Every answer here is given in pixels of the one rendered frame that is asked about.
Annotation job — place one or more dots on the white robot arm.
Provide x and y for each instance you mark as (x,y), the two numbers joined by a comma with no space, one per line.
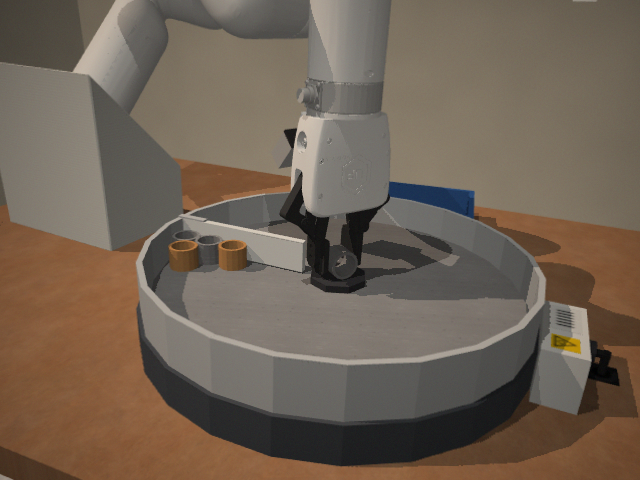
(347,42)

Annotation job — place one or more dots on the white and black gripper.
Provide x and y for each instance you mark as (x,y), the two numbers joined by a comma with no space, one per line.
(352,177)

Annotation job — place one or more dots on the bronze bushing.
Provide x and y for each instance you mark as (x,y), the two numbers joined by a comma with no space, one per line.
(183,256)
(234,256)

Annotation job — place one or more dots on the grey metal bushing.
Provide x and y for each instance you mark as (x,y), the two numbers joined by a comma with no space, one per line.
(348,265)
(185,235)
(208,249)

